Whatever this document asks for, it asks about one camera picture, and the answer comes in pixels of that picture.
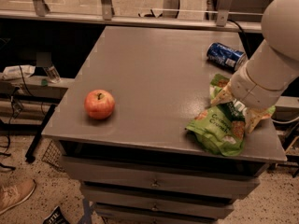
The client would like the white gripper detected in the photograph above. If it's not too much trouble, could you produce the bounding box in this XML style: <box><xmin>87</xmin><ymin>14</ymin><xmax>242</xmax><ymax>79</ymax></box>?
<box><xmin>211</xmin><ymin>64</ymin><xmax>278</xmax><ymax>133</ymax></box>

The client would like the green rice chip bag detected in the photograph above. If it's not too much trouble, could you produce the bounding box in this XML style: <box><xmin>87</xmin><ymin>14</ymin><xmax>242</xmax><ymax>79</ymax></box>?
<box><xmin>185</xmin><ymin>73</ymin><xmax>277</xmax><ymax>157</ymax></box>

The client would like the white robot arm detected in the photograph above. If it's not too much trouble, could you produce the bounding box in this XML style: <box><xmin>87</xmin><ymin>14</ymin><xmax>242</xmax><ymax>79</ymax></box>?
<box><xmin>211</xmin><ymin>0</ymin><xmax>299</xmax><ymax>133</ymax></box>

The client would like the red apple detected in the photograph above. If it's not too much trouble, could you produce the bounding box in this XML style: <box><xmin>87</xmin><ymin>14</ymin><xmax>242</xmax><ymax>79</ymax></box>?
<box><xmin>84</xmin><ymin>90</ymin><xmax>115</xmax><ymax>119</ymax></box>

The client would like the blue soda can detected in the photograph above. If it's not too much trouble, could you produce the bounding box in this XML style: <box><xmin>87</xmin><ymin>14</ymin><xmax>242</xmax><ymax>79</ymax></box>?
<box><xmin>206</xmin><ymin>42</ymin><xmax>247</xmax><ymax>71</ymax></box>

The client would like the grey drawer cabinet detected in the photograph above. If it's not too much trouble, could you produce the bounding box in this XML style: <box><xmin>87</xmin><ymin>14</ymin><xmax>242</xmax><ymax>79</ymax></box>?
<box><xmin>43</xmin><ymin>26</ymin><xmax>286</xmax><ymax>224</ymax></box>

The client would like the clear plastic water bottle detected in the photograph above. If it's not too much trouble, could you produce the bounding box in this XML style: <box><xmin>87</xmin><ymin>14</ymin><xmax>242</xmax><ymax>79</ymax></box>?
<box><xmin>44</xmin><ymin>65</ymin><xmax>61</xmax><ymax>83</ymax></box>

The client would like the grey side shelf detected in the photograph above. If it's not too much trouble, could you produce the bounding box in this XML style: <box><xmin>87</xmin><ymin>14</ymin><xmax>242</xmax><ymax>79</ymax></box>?
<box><xmin>0</xmin><ymin>74</ymin><xmax>74</xmax><ymax>103</ymax></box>

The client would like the black snack packet on floor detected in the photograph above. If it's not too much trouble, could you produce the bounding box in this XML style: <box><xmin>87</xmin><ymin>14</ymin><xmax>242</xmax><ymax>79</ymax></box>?
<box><xmin>43</xmin><ymin>206</ymin><xmax>70</xmax><ymax>224</ymax></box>

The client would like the white crumpled cloth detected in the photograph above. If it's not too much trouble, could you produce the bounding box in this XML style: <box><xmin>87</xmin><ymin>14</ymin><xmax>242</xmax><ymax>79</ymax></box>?
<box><xmin>2</xmin><ymin>64</ymin><xmax>36</xmax><ymax>80</ymax></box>

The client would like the tan sneaker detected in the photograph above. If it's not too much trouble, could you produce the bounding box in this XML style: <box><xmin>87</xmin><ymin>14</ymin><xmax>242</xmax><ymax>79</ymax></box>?
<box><xmin>0</xmin><ymin>179</ymin><xmax>36</xmax><ymax>215</ymax></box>

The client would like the wire mesh basket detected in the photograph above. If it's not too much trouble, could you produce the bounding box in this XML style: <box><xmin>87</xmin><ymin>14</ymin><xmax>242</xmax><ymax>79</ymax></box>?
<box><xmin>42</xmin><ymin>141</ymin><xmax>64</xmax><ymax>173</ymax></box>

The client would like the black cable on left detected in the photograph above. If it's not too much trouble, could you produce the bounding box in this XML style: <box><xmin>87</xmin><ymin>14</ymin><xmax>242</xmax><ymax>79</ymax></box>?
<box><xmin>0</xmin><ymin>64</ymin><xmax>48</xmax><ymax>170</ymax></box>

